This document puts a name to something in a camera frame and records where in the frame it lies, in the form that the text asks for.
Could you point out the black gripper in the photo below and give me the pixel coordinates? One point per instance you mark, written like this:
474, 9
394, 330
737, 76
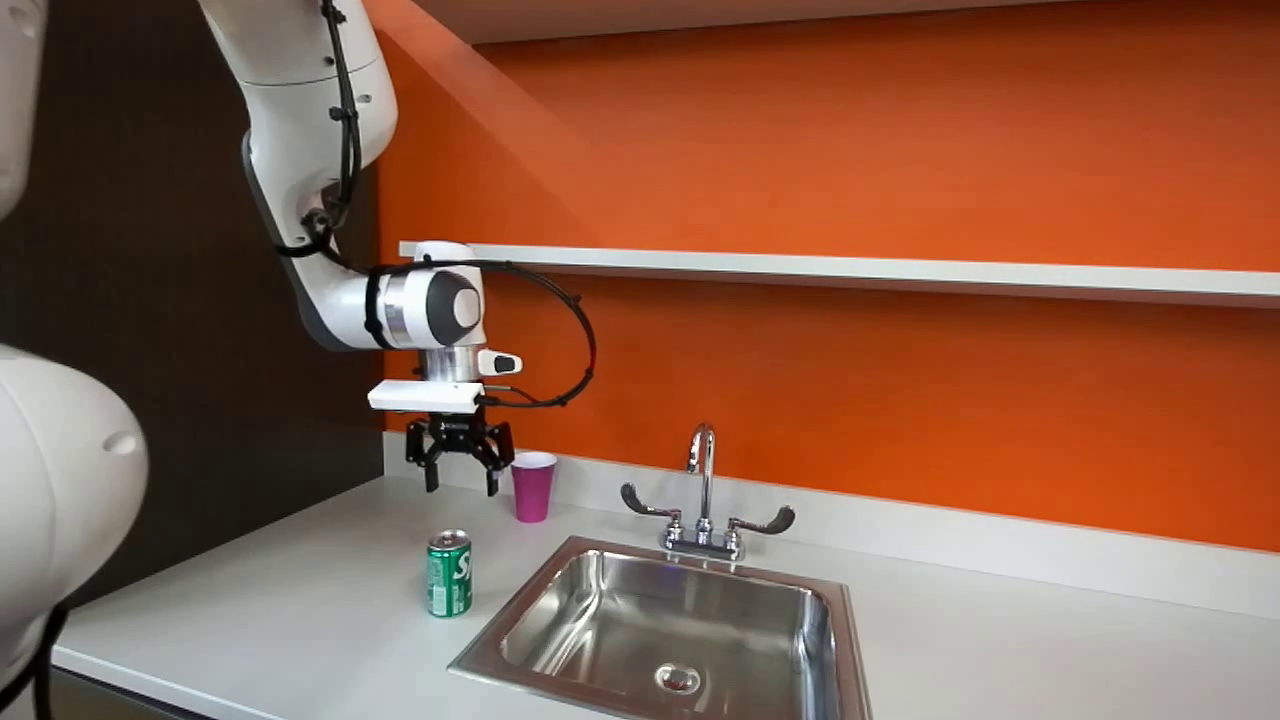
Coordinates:
459, 437

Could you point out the green soda can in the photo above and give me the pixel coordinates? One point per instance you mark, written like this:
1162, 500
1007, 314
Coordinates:
448, 577

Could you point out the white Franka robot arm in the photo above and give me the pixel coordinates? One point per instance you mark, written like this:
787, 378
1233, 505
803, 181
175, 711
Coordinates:
307, 122

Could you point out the stainless steel sink basin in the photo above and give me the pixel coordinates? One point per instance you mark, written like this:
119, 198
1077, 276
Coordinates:
561, 633

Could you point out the purple plastic cup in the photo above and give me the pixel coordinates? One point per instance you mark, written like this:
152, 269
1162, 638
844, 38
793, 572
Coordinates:
535, 486

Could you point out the dark wood cabinet panel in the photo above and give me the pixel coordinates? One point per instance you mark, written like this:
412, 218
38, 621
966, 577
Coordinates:
162, 292

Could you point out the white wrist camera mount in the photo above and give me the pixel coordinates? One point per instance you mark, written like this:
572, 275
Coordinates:
425, 394

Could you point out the thin white wall shelf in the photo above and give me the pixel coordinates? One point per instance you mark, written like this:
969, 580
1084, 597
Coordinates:
864, 275

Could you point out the thick white wall shelf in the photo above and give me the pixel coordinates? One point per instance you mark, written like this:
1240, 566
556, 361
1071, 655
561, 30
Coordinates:
695, 18

